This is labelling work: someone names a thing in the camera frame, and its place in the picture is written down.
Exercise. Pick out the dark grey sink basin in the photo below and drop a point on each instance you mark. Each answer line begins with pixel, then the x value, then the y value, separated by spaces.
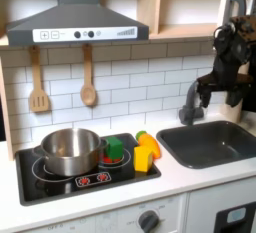
pixel 206 145

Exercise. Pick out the green toy block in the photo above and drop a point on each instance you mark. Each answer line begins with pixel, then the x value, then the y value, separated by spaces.
pixel 114 147

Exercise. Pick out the grey oven knob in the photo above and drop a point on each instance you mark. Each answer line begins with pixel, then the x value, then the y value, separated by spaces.
pixel 148 221

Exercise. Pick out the yellow toy block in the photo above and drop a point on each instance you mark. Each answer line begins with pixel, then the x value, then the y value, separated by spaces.
pixel 143 159

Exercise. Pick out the dark grey tap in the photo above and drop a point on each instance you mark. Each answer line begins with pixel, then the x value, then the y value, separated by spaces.
pixel 190 112

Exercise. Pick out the wooden wall cabinet shelf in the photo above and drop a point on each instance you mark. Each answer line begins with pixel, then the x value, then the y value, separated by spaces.
pixel 150 3

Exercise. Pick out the wooden slotted spatula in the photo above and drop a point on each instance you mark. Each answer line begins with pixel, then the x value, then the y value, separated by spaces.
pixel 38 100

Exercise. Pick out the black oven door panel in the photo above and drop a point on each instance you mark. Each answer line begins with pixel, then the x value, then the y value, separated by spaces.
pixel 222 225

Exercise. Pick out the grey range hood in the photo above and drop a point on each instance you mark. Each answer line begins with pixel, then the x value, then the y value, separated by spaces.
pixel 76 17

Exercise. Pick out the white toy microwave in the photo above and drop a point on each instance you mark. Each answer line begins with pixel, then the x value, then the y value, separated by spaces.
pixel 237 0

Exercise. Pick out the black toy stove top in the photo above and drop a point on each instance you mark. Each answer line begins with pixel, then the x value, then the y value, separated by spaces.
pixel 36 187

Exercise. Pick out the wooden spoon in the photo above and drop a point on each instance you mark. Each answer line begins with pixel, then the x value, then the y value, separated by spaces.
pixel 88 94

